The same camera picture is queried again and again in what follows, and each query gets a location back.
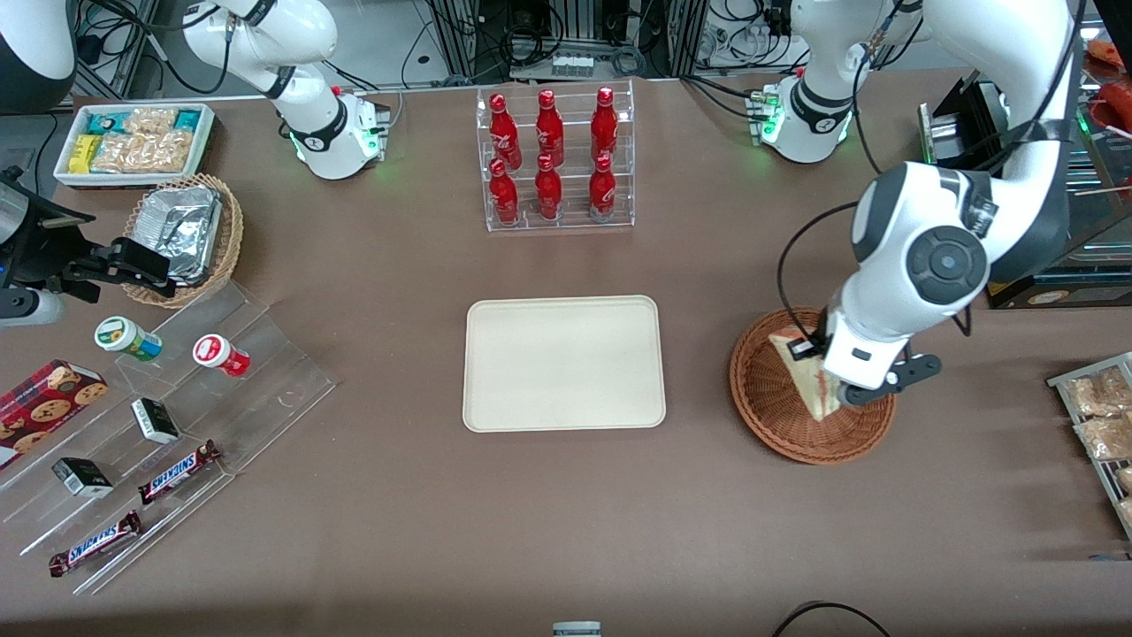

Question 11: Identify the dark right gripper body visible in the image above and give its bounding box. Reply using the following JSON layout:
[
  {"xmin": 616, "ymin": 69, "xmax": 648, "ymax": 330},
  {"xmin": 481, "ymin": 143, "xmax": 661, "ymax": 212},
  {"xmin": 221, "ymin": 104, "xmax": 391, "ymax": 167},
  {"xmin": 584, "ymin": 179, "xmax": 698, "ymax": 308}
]
[{"xmin": 0, "ymin": 173, "xmax": 95, "ymax": 291}]

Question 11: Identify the triangular sandwich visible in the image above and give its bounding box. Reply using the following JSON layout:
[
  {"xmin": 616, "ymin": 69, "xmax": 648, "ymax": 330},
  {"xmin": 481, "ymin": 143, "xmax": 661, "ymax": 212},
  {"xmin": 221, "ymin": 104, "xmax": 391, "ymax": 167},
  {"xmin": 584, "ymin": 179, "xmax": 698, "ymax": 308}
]
[{"xmin": 768, "ymin": 332, "xmax": 843, "ymax": 423}]

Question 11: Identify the brown round wicker basket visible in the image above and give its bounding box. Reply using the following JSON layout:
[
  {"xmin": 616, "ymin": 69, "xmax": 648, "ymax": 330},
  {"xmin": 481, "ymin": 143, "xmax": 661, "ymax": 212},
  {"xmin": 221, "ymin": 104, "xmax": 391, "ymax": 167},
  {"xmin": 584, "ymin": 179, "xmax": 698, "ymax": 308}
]
[{"xmin": 730, "ymin": 306, "xmax": 897, "ymax": 465}]

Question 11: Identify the light tan wicker basket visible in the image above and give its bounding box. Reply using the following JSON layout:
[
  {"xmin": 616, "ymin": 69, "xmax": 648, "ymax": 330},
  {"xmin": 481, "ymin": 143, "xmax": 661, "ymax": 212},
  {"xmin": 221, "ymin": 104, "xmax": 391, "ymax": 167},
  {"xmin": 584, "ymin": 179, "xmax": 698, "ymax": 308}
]
[{"xmin": 122, "ymin": 173, "xmax": 244, "ymax": 309}]

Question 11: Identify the tray of wrapped snacks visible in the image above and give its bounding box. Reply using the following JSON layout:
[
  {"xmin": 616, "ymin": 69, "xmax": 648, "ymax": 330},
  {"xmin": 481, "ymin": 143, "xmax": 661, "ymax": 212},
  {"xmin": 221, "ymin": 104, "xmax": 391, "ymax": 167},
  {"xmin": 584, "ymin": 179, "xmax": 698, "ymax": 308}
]
[{"xmin": 1047, "ymin": 352, "xmax": 1132, "ymax": 541}]

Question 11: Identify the cream plastic serving tray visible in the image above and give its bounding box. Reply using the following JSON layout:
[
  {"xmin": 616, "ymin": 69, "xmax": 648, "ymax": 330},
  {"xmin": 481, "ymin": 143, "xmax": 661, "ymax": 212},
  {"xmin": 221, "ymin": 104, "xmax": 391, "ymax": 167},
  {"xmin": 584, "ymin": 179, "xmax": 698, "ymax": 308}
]
[{"xmin": 463, "ymin": 295, "xmax": 667, "ymax": 434}]

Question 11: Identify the silver foil container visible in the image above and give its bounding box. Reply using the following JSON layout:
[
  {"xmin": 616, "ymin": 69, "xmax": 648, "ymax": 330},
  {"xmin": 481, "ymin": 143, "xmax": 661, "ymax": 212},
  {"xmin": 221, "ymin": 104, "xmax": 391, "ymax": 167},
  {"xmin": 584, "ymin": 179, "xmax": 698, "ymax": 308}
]
[{"xmin": 133, "ymin": 186, "xmax": 224, "ymax": 287}]

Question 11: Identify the green lidded cup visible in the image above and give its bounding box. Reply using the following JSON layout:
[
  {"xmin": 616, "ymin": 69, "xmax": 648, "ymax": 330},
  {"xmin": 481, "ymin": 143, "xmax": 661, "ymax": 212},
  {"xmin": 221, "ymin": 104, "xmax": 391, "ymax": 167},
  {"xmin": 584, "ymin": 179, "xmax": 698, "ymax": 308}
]
[{"xmin": 95, "ymin": 316, "xmax": 164, "ymax": 363}]

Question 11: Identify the white rectangular snack bin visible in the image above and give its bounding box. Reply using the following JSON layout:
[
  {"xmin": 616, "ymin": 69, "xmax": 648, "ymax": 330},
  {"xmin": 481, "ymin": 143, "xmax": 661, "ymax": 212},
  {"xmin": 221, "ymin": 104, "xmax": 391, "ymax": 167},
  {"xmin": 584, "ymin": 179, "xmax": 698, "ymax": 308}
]
[{"xmin": 53, "ymin": 103, "xmax": 217, "ymax": 189}]

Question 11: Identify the clear cracker bag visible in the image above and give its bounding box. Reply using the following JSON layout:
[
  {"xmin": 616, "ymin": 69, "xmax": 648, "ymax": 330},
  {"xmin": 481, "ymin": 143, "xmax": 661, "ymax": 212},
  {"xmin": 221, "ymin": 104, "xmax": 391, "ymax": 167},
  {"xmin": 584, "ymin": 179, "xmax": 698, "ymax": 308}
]
[
  {"xmin": 92, "ymin": 131, "xmax": 194, "ymax": 174},
  {"xmin": 124, "ymin": 107, "xmax": 179, "ymax": 136}
]

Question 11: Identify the red lidded cup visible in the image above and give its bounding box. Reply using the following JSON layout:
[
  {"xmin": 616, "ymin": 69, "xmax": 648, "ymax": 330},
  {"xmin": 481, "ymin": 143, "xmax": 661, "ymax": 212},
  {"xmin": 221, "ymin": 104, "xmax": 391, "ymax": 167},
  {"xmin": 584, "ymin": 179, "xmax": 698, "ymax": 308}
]
[{"xmin": 193, "ymin": 334, "xmax": 251, "ymax": 379}]

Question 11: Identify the red plaid cookie box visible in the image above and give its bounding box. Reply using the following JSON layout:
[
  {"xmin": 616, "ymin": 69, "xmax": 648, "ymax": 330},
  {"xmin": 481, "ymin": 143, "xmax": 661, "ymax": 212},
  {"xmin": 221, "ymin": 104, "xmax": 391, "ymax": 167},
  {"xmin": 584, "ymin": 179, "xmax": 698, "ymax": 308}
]
[{"xmin": 0, "ymin": 358, "xmax": 110, "ymax": 471}]

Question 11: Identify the small black carton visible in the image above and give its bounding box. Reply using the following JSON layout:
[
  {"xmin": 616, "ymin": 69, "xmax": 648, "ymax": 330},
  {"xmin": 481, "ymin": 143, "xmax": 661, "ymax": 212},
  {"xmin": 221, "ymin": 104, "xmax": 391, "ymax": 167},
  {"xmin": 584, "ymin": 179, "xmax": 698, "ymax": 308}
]
[
  {"xmin": 131, "ymin": 398, "xmax": 180, "ymax": 445},
  {"xmin": 51, "ymin": 457, "xmax": 114, "ymax": 498}
]

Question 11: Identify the clear acrylic step display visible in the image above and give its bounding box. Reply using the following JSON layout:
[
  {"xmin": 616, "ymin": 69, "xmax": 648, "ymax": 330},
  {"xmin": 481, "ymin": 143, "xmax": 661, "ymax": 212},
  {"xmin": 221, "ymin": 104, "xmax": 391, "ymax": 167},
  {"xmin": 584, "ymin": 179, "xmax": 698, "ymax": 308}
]
[{"xmin": 0, "ymin": 280, "xmax": 337, "ymax": 595}]

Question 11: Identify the snickers chocolate bar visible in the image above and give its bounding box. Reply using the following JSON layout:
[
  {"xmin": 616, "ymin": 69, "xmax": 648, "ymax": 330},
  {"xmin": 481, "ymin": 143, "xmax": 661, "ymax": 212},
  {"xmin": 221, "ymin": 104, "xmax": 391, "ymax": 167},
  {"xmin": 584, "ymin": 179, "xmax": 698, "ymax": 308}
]
[
  {"xmin": 138, "ymin": 440, "xmax": 222, "ymax": 505},
  {"xmin": 49, "ymin": 510, "xmax": 144, "ymax": 578}
]

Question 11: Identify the silver metal block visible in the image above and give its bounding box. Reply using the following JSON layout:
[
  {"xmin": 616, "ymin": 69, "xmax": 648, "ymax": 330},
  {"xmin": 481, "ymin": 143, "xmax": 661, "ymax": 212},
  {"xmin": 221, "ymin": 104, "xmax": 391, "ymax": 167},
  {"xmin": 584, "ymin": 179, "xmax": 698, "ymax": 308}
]
[{"xmin": 918, "ymin": 102, "xmax": 974, "ymax": 165}]

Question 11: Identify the bagged bread pack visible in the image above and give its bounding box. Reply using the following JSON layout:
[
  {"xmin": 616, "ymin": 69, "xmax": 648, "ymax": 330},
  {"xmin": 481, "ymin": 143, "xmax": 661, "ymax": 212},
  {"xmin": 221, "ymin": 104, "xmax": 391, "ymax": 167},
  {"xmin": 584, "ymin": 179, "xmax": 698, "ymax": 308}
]
[
  {"xmin": 1074, "ymin": 414, "xmax": 1132, "ymax": 462},
  {"xmin": 1064, "ymin": 366, "xmax": 1132, "ymax": 418}
]

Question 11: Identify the red cola bottle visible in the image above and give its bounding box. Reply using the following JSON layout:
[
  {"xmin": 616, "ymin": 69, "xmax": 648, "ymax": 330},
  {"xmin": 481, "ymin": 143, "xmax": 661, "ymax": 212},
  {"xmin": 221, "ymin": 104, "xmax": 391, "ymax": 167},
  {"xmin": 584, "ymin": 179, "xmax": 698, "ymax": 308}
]
[
  {"xmin": 536, "ymin": 89, "xmax": 565, "ymax": 167},
  {"xmin": 591, "ymin": 87, "xmax": 619, "ymax": 162},
  {"xmin": 534, "ymin": 154, "xmax": 563, "ymax": 221},
  {"xmin": 489, "ymin": 94, "xmax": 522, "ymax": 169},
  {"xmin": 589, "ymin": 155, "xmax": 617, "ymax": 219},
  {"xmin": 489, "ymin": 159, "xmax": 521, "ymax": 225}
]

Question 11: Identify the clear acrylic bottle rack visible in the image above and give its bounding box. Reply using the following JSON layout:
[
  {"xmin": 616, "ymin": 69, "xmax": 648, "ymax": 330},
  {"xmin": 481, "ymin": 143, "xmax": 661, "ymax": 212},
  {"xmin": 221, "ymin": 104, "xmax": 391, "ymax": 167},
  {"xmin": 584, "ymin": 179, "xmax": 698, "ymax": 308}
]
[{"xmin": 476, "ymin": 80, "xmax": 636, "ymax": 233}]

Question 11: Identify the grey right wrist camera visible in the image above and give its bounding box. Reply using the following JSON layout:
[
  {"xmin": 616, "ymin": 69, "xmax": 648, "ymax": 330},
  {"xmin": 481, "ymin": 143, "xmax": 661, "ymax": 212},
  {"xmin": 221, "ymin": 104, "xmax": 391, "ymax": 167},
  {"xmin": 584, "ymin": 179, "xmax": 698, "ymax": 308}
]
[{"xmin": 0, "ymin": 290, "xmax": 65, "ymax": 328}]

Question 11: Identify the black cable loop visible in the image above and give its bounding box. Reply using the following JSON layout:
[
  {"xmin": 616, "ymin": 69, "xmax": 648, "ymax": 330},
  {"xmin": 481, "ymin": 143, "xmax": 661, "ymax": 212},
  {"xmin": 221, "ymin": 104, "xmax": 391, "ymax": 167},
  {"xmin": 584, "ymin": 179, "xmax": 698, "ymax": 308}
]
[{"xmin": 771, "ymin": 602, "xmax": 894, "ymax": 637}]

